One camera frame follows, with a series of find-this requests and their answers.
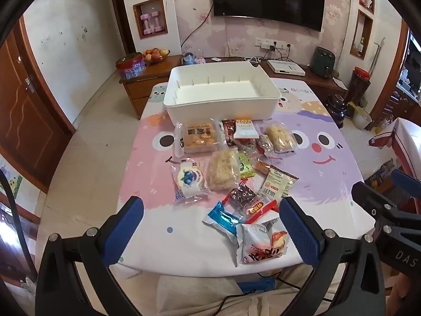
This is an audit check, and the white packet with orange top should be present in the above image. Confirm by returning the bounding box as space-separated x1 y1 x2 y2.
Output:
233 118 260 139

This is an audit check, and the brown wooden door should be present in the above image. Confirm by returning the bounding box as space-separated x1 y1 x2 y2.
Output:
0 16 74 193

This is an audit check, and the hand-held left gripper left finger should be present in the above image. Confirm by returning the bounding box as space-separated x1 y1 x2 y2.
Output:
36 196 144 316

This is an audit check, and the round red blue tin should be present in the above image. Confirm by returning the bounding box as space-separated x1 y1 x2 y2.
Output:
115 53 146 80

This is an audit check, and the small pale rice cracker packet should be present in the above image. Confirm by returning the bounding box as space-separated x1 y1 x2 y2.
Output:
265 124 298 154

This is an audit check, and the white set-top box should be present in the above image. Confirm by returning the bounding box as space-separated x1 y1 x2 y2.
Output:
266 60 306 76

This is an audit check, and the white blueberry print packet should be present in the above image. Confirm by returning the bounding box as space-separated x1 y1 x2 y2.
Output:
170 160 213 203

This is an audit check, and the colourful wall sticker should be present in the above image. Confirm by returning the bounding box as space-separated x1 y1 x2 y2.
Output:
0 158 23 193

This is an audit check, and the green snack packet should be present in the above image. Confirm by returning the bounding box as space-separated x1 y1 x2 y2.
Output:
237 151 256 180

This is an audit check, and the white red bread packet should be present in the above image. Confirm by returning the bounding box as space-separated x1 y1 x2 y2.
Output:
235 219 289 267

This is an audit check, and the dark red snack packet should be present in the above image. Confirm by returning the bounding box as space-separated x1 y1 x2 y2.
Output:
222 120 237 147

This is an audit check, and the dark basket with red lid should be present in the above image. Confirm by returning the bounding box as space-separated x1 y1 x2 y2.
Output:
348 67 372 106

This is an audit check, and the large pale rice cracker packet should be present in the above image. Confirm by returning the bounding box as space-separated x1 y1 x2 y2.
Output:
207 148 242 191

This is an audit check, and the blue power strip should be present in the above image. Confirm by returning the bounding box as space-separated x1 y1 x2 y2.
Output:
237 278 276 293

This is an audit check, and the wooden television cabinet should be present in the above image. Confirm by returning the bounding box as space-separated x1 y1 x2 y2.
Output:
118 54 348 121

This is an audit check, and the cartoon printed tablecloth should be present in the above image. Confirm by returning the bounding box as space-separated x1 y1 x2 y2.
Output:
108 77 375 279

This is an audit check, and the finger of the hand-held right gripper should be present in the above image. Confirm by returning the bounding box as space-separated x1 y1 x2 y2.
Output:
351 182 400 234
391 170 421 205

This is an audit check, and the wooden kitchen cabinet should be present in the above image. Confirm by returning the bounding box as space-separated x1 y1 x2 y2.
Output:
372 20 421 132

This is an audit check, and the white bucket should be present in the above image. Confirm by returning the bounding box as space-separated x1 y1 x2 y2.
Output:
353 108 373 130

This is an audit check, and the black television cable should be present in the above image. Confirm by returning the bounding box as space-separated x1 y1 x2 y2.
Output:
180 7 214 55

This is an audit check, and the small orange snack packet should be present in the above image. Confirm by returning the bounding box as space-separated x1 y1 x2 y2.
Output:
253 160 273 175

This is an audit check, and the brown cake clear packet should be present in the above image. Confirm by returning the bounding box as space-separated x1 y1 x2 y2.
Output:
174 120 227 157

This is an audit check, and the chair with white cover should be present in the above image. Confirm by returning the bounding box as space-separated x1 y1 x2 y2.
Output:
368 117 421 191

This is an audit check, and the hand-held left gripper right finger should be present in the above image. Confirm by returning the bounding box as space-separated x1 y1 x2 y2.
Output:
279 197 386 316

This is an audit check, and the white wall socket strip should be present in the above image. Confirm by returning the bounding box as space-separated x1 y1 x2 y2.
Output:
255 38 292 51

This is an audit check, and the white plastic storage box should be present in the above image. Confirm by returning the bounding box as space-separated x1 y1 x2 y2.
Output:
163 61 282 126

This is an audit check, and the white packet with barcode label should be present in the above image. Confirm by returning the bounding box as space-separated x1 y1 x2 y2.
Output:
258 165 299 203

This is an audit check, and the dark ceramic jar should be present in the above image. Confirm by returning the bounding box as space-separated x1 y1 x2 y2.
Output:
325 94 347 129

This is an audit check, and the blue foil snack packet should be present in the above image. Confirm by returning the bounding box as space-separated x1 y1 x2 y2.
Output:
202 201 242 242

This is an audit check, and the dark green air fryer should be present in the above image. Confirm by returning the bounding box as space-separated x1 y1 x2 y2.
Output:
311 47 337 79

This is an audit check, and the red date snack packet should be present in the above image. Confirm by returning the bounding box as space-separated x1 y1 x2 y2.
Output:
223 182 278 224

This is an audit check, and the bright red snack packet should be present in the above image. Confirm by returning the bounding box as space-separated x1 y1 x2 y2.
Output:
234 136 260 152

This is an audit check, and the thick black cable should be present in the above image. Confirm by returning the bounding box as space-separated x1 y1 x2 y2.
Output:
0 171 37 277

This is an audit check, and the white mop handle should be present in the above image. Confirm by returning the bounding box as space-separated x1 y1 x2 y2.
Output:
368 38 385 73

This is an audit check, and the bowl of fruit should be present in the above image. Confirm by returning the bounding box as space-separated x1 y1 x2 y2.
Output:
142 48 171 64

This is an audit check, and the small red-brown snack packet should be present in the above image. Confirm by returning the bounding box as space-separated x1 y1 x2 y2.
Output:
256 135 275 159

